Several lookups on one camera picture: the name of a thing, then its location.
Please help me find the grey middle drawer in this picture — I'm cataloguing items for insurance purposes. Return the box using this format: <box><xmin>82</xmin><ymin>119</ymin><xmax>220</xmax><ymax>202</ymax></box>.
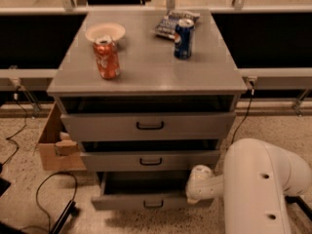
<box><xmin>80</xmin><ymin>150</ymin><xmax>220</xmax><ymax>172</ymax></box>

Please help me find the grey top drawer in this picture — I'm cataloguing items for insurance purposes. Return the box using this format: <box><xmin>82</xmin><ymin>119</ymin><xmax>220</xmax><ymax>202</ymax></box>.
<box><xmin>60</xmin><ymin>112</ymin><xmax>236</xmax><ymax>141</ymax></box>

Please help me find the brown cardboard box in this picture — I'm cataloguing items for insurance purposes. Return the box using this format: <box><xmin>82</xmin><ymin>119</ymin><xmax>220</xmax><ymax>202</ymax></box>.
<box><xmin>37</xmin><ymin>104</ymin><xmax>86</xmax><ymax>171</ymax></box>

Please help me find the black cable left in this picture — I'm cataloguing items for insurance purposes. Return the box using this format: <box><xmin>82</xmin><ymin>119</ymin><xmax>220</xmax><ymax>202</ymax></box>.
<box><xmin>0</xmin><ymin>86</ymin><xmax>29</xmax><ymax>168</ymax></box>

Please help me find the black power cable right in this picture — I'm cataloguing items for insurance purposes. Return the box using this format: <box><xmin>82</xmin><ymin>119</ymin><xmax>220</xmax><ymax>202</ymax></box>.
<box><xmin>229</xmin><ymin>87</ymin><xmax>254</xmax><ymax>145</ymax></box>

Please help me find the black caster leg right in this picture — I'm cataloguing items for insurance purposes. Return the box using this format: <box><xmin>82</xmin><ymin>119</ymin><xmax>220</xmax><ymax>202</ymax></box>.
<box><xmin>285</xmin><ymin>196</ymin><xmax>312</xmax><ymax>221</ymax></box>

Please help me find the white paper bowl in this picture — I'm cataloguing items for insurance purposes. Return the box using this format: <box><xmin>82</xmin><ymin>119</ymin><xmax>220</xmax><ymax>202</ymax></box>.
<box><xmin>85</xmin><ymin>22</ymin><xmax>126</xmax><ymax>42</ymax></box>

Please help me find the grey drawer cabinet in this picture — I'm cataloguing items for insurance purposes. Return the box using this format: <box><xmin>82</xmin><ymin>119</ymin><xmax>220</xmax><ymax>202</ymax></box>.
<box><xmin>46</xmin><ymin>8</ymin><xmax>248</xmax><ymax>180</ymax></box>

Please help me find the blue Pepsi can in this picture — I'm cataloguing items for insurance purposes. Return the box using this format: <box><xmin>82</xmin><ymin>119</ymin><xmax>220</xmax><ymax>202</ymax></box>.
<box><xmin>174</xmin><ymin>19</ymin><xmax>194</xmax><ymax>59</ymax></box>

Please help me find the grey drawer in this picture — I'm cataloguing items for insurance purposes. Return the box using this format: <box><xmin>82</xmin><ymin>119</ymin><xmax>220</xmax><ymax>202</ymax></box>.
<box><xmin>91</xmin><ymin>171</ymin><xmax>213</xmax><ymax>211</ymax></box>
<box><xmin>60</xmin><ymin>112</ymin><xmax>236</xmax><ymax>141</ymax></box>
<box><xmin>80</xmin><ymin>150</ymin><xmax>220</xmax><ymax>172</ymax></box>

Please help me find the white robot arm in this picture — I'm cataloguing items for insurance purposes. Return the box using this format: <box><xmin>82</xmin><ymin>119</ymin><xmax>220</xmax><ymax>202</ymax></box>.
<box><xmin>185</xmin><ymin>138</ymin><xmax>311</xmax><ymax>234</ymax></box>

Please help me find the blue chip bag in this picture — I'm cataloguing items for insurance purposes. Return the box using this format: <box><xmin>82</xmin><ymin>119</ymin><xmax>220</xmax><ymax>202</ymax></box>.
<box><xmin>155</xmin><ymin>10</ymin><xmax>200</xmax><ymax>40</ymax></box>

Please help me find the black looped floor cable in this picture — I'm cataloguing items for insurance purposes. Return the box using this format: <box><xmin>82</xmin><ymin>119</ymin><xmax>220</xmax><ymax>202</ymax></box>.
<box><xmin>19</xmin><ymin>171</ymin><xmax>79</xmax><ymax>233</ymax></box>

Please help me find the grey bottom drawer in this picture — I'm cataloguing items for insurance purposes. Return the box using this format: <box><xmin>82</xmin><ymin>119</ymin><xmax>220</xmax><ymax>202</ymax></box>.
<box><xmin>91</xmin><ymin>171</ymin><xmax>213</xmax><ymax>211</ymax></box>

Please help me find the orange Coca-Cola can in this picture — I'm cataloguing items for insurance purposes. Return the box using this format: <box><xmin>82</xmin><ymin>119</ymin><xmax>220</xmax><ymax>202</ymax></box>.
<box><xmin>93</xmin><ymin>35</ymin><xmax>121</xmax><ymax>80</ymax></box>

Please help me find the black chair base leg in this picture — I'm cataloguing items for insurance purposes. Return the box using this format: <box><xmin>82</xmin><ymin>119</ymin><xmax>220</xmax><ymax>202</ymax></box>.
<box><xmin>49</xmin><ymin>200</ymin><xmax>80</xmax><ymax>234</ymax></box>

